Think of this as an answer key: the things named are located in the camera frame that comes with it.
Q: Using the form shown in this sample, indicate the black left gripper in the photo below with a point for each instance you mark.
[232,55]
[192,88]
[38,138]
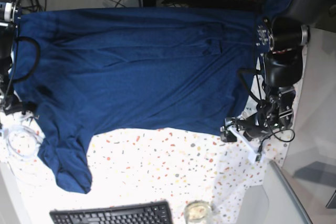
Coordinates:
[257,125]

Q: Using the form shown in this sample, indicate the dark blue t-shirt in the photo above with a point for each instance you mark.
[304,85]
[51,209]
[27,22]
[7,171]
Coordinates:
[119,68]

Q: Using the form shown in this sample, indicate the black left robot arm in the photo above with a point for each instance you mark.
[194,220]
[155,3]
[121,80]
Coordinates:
[283,32]

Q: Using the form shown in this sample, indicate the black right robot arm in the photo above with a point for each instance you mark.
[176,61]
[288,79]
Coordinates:
[11,12]

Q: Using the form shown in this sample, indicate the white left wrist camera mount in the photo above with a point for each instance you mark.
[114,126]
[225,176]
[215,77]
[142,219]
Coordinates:
[255,154]

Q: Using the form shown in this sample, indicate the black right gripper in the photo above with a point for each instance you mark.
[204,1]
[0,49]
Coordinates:
[14,107]

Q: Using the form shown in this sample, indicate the terrazzo patterned table cloth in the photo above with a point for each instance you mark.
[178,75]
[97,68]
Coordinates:
[133,166]

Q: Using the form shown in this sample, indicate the black computer keyboard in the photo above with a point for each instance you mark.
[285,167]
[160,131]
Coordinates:
[154,212]

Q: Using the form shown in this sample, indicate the clear glass jar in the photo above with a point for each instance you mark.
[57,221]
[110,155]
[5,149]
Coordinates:
[198,212]

